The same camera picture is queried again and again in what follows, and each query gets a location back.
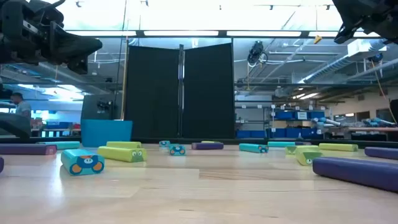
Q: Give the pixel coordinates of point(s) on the person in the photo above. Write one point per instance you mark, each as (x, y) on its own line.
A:
(22, 107)

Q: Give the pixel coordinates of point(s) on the black folding partition screen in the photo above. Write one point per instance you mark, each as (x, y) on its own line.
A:
(152, 93)

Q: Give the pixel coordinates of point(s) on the distant table with bins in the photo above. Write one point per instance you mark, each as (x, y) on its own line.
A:
(56, 130)

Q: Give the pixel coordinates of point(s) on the black aluminium table frame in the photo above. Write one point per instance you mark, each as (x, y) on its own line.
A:
(18, 139)

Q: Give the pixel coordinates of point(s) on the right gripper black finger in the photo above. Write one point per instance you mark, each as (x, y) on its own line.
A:
(346, 32)

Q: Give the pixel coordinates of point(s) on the blue-jointed robot arm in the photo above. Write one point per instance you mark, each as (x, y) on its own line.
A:
(377, 121)
(326, 122)

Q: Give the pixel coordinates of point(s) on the silver spiral air duct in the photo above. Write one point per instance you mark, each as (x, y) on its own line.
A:
(332, 68)

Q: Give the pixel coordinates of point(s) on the white box duct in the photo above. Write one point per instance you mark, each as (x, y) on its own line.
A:
(367, 49)

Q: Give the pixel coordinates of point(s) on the yellow hanging tag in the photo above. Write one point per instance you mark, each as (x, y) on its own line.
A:
(317, 39)

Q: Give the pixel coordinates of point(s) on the blue plastic bin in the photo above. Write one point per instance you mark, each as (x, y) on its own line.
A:
(105, 133)

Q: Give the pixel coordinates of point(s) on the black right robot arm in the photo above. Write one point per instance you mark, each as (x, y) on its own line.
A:
(390, 32)

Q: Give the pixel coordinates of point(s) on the lime green animal-face block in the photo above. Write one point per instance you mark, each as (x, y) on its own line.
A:
(119, 154)
(306, 158)
(290, 150)
(122, 144)
(208, 142)
(337, 147)

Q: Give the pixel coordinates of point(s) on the teal animal-face block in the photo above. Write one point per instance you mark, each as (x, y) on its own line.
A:
(59, 145)
(280, 144)
(177, 150)
(164, 143)
(82, 161)
(252, 147)

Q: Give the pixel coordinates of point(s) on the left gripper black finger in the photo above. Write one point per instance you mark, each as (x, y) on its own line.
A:
(74, 45)
(79, 66)

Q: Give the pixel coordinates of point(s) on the black overhead crossbeam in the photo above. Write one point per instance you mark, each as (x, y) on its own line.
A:
(222, 33)

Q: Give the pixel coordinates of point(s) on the distant workbench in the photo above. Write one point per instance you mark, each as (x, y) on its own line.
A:
(373, 129)

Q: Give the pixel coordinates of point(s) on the metal shelf with blue bins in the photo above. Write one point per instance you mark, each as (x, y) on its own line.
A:
(286, 115)

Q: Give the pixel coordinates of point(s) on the purple foam block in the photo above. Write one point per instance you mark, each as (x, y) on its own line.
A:
(1, 165)
(206, 146)
(25, 149)
(382, 153)
(357, 172)

